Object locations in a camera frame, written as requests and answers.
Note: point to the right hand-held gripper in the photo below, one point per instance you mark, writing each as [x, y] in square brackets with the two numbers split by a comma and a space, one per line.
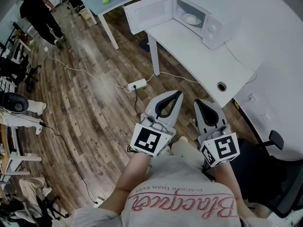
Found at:
[225, 148]

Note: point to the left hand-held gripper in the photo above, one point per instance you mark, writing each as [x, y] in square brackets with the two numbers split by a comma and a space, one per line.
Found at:
[148, 141]

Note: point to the white microwave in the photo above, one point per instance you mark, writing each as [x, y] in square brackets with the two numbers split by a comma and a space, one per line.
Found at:
[213, 32]

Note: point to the white plate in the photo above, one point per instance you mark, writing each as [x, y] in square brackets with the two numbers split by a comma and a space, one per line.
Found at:
[183, 20]

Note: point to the person's left forearm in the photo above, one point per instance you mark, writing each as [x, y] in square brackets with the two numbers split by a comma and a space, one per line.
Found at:
[132, 174]

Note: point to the person's right forearm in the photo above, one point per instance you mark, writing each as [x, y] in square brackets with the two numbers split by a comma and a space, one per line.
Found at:
[227, 181]

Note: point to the white perforated shoe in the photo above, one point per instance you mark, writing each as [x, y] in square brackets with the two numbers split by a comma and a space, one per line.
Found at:
[183, 139]
[167, 150]

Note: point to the white power strip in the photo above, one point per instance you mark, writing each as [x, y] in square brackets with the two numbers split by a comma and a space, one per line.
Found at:
[137, 84]

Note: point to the person's beige trousers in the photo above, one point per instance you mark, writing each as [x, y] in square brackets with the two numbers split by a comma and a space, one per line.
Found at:
[184, 150]

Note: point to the white desk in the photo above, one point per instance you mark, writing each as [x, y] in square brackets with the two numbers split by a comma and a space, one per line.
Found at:
[189, 55]

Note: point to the person's white printed t-shirt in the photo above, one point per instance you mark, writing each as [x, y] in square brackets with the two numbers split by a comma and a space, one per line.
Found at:
[177, 181]

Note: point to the black office chair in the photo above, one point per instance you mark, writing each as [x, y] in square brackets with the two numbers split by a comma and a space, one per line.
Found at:
[265, 174]

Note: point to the green apple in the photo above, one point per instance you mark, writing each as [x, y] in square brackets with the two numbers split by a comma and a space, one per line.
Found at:
[106, 1]

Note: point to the beige waste bin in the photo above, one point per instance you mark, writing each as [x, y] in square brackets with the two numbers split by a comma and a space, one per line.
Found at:
[85, 13]

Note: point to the white plug adapter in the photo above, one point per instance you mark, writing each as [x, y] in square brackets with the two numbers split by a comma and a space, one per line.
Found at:
[46, 49]

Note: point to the white wall socket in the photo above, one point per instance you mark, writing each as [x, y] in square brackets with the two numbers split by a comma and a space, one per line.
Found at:
[252, 97]
[265, 117]

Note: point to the white frame table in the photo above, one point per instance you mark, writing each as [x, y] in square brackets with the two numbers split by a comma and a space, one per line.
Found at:
[14, 157]

